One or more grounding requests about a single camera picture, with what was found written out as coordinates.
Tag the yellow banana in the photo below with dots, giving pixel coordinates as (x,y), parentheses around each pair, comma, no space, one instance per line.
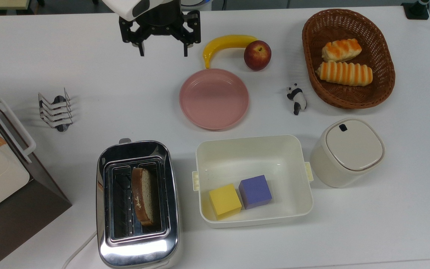
(224,41)

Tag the cream bin with lid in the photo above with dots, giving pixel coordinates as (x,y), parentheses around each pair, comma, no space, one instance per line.
(353,145)

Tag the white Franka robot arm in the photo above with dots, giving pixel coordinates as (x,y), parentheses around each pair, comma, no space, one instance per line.
(125,7)

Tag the yellow cube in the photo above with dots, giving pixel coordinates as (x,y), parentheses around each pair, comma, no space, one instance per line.
(224,200)

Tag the panda figurine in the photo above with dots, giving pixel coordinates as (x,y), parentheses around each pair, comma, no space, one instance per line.
(297,98)

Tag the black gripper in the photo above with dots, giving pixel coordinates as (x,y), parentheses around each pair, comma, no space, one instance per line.
(161,20)

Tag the red apple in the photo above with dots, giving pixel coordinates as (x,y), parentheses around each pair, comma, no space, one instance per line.
(257,56)

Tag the orange topped bread roll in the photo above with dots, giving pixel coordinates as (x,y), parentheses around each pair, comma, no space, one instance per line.
(342,49)

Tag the purple cube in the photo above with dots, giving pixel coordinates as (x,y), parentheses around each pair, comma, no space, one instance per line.
(255,191)

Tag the long striped bread roll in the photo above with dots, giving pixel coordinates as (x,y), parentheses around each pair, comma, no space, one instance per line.
(343,73)

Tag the metal toast rack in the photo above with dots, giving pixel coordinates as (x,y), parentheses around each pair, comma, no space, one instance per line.
(56,110)

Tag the cream and chrome toaster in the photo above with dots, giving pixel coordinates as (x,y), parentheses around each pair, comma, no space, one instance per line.
(162,250)

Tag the brown wicker basket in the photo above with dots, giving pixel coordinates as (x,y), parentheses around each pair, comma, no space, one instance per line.
(349,22)

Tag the brown bread slice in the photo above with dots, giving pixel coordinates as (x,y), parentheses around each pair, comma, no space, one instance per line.
(144,194)

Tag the black camera stand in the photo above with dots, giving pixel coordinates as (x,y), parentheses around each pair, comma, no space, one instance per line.
(416,10)

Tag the pink plate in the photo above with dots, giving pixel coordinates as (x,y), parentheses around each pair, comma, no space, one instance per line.
(214,99)

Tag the cream plastic open box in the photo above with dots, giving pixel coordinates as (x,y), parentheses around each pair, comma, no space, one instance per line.
(274,157)

